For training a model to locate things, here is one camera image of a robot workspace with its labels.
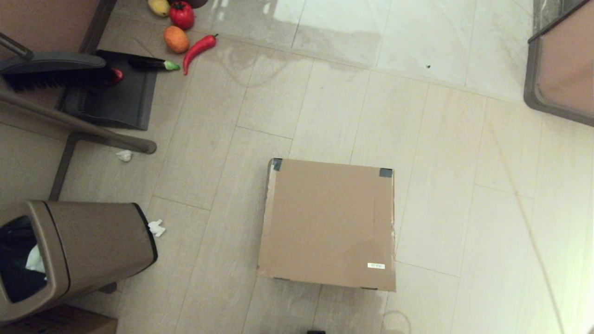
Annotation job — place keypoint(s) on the dark grey dustpan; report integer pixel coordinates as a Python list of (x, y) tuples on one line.
[(120, 102)]

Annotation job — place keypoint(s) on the crumpled white tissue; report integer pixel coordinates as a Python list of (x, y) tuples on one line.
[(156, 228), (124, 156)]

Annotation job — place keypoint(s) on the brown table with metal frame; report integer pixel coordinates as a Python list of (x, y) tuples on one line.
[(46, 18)]

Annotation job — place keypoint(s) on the dark round object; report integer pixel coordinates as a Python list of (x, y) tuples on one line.
[(195, 3)]

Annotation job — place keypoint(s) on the black bin liner bag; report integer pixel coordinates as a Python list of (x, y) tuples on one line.
[(14, 278)]

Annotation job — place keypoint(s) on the brown cardboard box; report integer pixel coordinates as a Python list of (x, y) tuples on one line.
[(325, 222)]

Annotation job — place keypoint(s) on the toy yellow mango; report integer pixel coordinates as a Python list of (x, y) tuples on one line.
[(159, 6)]

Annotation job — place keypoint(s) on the black bristle broom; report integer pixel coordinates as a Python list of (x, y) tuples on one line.
[(55, 69)]

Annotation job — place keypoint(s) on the toy red chili pepper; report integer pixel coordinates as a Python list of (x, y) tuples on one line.
[(198, 48)]

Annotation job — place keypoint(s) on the toy purple eggplant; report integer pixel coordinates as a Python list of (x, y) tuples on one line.
[(146, 63)]

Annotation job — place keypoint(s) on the small red toy fruit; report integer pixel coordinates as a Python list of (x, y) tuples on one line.
[(117, 75)]

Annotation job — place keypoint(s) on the brown plastic trash bin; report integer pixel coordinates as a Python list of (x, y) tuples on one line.
[(102, 250)]

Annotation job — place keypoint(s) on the toy red tomato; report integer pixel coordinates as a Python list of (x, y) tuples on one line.
[(182, 16)]

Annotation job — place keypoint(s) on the brown table with grey rim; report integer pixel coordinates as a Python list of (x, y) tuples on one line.
[(566, 65)]

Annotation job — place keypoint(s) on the toy orange fruit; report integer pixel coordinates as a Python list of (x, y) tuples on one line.
[(176, 39)]

